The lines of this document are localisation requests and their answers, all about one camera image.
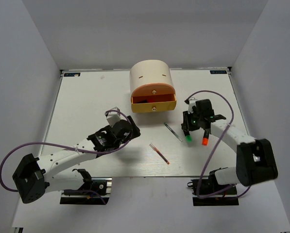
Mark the pink highlighter marker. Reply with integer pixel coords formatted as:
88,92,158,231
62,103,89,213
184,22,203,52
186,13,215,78
134,98,156,104

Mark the orange highlighter marker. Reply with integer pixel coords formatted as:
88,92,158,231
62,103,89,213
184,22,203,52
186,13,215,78
202,138,209,146

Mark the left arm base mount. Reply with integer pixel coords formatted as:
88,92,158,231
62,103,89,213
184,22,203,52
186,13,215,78
60,178,112,205

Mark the green gel pen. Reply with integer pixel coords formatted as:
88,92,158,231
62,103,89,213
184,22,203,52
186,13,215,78
164,123,183,143

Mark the left blue table label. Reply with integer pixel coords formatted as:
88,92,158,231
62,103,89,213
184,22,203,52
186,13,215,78
64,72,81,77

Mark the blue table label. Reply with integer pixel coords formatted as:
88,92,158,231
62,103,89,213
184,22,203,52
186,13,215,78
210,70,227,74
64,72,81,77

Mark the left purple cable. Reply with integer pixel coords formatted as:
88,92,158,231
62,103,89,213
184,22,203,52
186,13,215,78
0,110,133,204

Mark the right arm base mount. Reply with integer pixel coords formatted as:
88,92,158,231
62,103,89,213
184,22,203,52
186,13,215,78
187,179,239,207

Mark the cream round drawer box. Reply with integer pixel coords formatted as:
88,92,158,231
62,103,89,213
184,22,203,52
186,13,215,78
130,60,174,93

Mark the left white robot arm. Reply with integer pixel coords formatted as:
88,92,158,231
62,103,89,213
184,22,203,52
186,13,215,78
12,116,140,204

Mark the green highlighter marker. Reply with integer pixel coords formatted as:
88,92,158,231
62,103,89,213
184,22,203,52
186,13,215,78
183,131,192,142

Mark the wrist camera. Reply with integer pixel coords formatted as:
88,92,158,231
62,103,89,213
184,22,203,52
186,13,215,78
184,97,197,114
105,107,121,127

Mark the red gel pen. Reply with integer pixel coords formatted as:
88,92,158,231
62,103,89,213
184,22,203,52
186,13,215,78
149,143,170,165

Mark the orange drawer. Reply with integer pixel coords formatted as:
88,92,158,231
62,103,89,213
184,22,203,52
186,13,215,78
131,83,175,97

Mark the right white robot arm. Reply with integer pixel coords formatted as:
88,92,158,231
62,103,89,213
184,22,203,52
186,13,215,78
181,99,278,194

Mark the right blue table label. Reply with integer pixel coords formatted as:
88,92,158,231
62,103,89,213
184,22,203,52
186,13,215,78
210,70,227,74

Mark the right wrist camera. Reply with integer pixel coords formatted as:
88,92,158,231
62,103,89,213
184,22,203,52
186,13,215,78
184,97,197,114

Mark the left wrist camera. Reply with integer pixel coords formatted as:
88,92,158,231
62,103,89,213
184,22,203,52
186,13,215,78
105,107,121,127

